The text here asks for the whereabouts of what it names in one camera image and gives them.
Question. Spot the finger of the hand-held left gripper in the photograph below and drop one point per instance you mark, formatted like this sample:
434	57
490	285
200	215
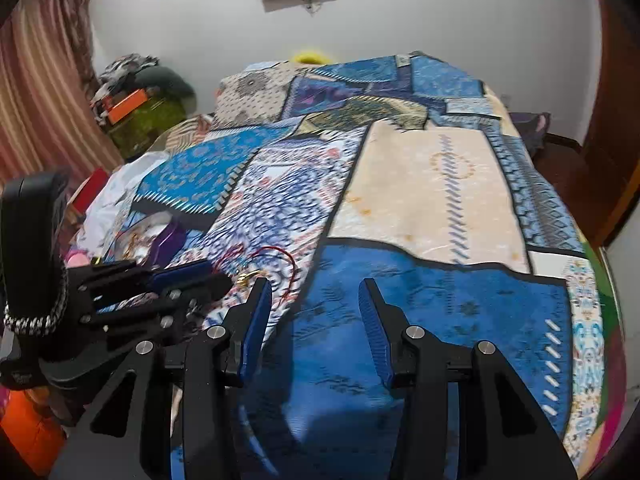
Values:
210	287
180	272

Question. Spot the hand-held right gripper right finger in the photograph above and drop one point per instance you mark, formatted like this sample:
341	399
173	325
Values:
376	326

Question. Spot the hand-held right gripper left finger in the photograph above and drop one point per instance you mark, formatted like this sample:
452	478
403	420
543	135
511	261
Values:
255	321

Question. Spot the purple heart-shaped tin box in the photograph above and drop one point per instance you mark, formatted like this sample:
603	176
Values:
167	242

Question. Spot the tangle of beaded jewelry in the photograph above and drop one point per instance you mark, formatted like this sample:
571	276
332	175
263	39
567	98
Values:
132	247

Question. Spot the pink plush toy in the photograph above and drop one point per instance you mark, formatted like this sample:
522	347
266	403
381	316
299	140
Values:
76	259

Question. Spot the red and white box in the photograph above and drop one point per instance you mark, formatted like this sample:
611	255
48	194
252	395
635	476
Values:
90	192

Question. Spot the white cloth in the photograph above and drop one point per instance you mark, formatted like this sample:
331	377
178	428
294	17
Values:
117	195

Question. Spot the patchwork printed blanket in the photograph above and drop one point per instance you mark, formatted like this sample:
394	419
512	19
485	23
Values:
400	200

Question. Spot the orange striped blanket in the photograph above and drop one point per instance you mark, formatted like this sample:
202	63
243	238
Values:
192	132

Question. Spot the green patterned bag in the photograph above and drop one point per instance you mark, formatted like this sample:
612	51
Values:
147	127

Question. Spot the striped brown curtain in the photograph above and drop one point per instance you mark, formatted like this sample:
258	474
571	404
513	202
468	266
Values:
45	85

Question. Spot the orange box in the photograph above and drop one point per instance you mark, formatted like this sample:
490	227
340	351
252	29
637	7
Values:
127	105

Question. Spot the dark grey cushion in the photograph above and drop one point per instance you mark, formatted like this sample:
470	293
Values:
167	85

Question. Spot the pile of clothes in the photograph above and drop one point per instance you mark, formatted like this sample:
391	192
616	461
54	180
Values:
127	71

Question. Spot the orange cloth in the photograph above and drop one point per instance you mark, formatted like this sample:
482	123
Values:
27	435

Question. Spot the dark purple pillow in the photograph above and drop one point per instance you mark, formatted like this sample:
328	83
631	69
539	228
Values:
531	130

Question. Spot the yellow round object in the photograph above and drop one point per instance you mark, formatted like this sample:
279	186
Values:
311	56

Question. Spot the brown wooden door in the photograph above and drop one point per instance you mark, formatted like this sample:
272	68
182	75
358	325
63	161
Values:
612	110

